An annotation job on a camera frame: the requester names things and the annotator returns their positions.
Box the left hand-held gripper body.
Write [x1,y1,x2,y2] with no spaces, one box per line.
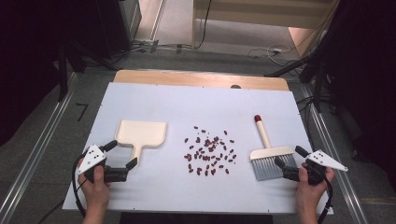
[77,144,129,184]

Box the dark cabinet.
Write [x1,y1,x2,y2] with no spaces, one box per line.
[92,0,143,60]

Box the dark curtain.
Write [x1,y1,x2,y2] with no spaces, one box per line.
[323,0,396,195]
[0,0,64,147]

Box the cream brush with grey bristles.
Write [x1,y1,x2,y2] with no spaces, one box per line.
[249,114,298,182]

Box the black hanging cable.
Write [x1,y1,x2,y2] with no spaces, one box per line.
[192,0,213,50]

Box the white table cover board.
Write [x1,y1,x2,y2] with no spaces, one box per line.
[62,81,334,216]

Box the cream plastic dustpan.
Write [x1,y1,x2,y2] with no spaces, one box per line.
[115,119,168,169]

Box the black metal stand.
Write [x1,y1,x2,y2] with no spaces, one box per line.
[57,43,70,103]

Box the black floor cable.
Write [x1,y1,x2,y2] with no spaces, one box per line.
[36,200,65,224]

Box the white floor cable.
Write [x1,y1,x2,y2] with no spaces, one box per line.
[247,44,294,67]

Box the bundle of floor cables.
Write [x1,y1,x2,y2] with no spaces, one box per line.
[111,39,194,63]

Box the light wooden shelf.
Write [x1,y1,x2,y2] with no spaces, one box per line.
[191,0,341,31]

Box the heap of red beans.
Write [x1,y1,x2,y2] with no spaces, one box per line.
[183,125,238,177]

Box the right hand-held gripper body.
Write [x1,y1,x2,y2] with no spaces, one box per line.
[283,149,349,187]

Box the aluminium floor rail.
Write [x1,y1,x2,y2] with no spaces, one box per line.
[300,83,370,224]
[0,73,78,224]

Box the person's left hand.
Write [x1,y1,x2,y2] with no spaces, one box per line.
[78,165,111,213]

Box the person's right hand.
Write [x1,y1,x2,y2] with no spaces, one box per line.
[295,162,335,213]

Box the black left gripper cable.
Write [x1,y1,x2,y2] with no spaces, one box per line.
[71,153,88,218]

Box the black tripod stand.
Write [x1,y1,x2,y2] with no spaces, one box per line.
[264,29,332,114]

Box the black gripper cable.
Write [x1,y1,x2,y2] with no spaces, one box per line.
[317,172,334,224]
[71,153,88,218]

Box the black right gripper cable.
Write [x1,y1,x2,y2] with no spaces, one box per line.
[317,172,334,224]

